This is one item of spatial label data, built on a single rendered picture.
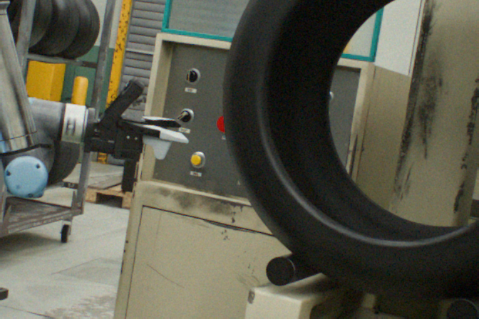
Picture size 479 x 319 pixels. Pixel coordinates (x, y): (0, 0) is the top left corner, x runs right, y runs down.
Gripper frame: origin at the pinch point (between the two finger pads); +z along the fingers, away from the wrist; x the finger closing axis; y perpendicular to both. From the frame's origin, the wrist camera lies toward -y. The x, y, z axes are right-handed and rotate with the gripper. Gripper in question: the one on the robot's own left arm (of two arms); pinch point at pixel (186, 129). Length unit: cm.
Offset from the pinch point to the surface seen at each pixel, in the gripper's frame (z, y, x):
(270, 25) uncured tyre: 3, -27, 46
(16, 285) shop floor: -33, 145, -274
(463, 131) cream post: 45, -13, 29
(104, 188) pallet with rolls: 24, 175, -597
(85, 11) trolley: -17, 14, -404
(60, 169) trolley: -18, 111, -389
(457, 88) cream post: 43, -20, 27
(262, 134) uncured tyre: 4, -11, 50
